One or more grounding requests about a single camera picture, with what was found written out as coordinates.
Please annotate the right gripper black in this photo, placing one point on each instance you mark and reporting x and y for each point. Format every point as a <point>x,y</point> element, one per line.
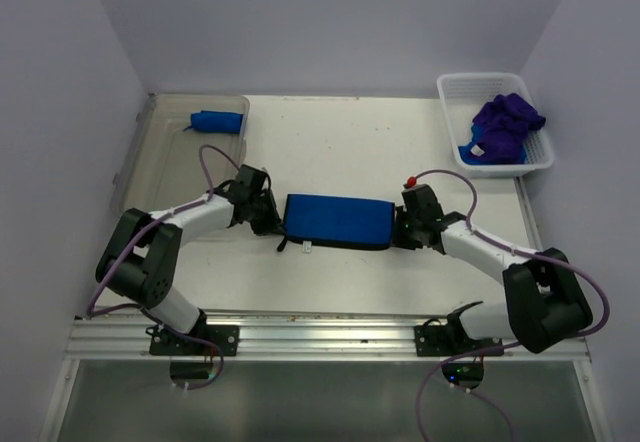
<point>399,239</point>

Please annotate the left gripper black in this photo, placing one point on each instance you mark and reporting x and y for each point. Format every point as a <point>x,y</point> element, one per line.
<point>272,224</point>

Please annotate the blue towel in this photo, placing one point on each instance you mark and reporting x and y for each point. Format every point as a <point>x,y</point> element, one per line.
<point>216,122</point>
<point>492,147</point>

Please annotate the grey towel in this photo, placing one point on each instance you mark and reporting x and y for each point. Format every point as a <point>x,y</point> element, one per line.
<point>338,222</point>

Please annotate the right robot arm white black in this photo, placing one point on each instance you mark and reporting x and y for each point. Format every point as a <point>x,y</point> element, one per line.
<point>544,303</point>

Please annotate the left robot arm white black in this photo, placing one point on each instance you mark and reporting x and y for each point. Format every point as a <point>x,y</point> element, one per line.
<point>139,261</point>

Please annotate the blue towel in basket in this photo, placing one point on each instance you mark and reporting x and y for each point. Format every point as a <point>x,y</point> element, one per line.
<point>492,147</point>

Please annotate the clear plastic bin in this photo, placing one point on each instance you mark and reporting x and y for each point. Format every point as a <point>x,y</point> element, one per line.
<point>162,166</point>

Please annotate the white plastic basket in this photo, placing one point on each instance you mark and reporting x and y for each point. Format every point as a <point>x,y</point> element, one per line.
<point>462,95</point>

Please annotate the purple towel in basket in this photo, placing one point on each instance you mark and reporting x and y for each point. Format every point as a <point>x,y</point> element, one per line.
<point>511,113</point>

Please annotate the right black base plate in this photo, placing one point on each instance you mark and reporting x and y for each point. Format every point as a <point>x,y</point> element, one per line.
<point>445,338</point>

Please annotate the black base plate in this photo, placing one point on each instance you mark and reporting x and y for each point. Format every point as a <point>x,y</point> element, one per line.
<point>165,343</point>
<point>445,338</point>

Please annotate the aluminium rail frame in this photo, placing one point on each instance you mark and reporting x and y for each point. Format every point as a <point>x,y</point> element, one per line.
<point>327,305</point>

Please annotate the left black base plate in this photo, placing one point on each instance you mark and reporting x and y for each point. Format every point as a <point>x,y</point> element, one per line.
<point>165,343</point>

